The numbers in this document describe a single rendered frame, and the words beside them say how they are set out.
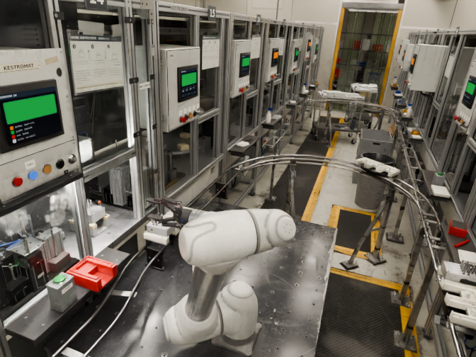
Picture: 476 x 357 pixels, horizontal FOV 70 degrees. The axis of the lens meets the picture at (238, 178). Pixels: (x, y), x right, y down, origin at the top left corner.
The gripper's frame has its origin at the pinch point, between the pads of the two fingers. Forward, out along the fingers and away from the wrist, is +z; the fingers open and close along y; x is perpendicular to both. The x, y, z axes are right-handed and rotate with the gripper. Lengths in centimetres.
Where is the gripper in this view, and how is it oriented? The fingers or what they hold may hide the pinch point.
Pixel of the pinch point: (153, 208)
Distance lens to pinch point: 167.5
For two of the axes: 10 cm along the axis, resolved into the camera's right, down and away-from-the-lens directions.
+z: -9.4, -1.9, 2.9
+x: -3.4, 3.6, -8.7
